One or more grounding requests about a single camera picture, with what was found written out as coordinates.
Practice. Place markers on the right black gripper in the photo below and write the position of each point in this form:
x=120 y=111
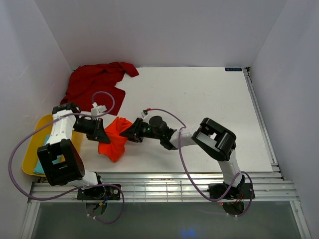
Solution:
x=133 y=132

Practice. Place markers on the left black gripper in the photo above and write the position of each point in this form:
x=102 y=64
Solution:
x=98 y=133

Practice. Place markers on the orange t shirt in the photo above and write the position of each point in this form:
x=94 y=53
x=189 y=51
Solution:
x=116 y=148

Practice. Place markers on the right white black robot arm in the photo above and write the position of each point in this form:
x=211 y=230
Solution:
x=214 y=139

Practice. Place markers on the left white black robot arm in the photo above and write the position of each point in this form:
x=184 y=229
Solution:
x=72 y=170

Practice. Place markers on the dark red t shirt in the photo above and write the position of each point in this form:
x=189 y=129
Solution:
x=89 y=79

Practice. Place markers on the yellow plastic tray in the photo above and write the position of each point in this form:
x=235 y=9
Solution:
x=31 y=159

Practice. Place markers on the teal folded t shirt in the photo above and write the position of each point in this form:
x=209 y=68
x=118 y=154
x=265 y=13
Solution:
x=38 y=168

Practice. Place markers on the blue table label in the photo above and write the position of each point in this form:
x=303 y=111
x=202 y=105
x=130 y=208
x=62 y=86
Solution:
x=233 y=69

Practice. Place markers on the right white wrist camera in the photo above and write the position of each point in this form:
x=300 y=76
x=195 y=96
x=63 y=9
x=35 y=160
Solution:
x=144 y=114

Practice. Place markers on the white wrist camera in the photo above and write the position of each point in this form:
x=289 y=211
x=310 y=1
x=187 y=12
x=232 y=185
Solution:
x=97 y=110
x=144 y=114

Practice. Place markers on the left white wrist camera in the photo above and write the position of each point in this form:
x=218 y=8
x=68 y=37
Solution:
x=97 y=110

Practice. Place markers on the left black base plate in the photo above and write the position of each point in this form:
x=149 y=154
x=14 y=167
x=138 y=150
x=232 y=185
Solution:
x=99 y=193

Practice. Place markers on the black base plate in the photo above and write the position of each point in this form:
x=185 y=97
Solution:
x=99 y=193
x=242 y=192

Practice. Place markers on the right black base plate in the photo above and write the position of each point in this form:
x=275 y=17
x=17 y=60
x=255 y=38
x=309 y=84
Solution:
x=242 y=192

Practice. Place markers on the aluminium rail frame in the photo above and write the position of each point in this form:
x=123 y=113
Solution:
x=184 y=96

